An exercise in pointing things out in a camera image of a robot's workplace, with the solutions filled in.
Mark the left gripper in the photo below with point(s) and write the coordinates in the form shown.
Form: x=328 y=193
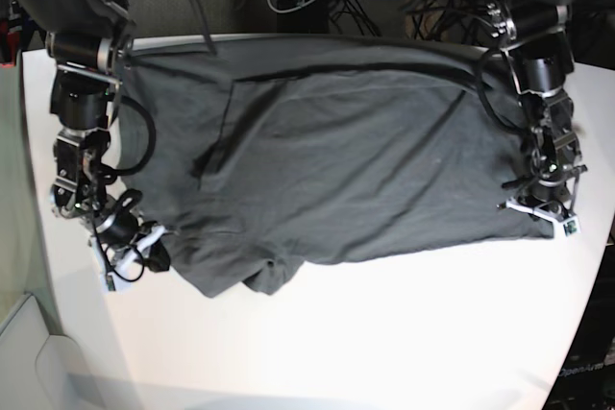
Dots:
x=555 y=193

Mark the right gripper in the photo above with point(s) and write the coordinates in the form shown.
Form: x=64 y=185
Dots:
x=112 y=220

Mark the grey t-shirt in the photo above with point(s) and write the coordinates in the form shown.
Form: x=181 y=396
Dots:
x=282 y=151

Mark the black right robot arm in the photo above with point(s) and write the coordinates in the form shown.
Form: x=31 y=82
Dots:
x=90 y=41

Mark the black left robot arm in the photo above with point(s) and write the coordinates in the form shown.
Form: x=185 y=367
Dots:
x=533 y=44

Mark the red clamp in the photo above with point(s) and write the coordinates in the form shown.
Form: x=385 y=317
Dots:
x=10 y=41

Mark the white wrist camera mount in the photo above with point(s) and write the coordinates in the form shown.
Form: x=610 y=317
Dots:
x=123 y=265

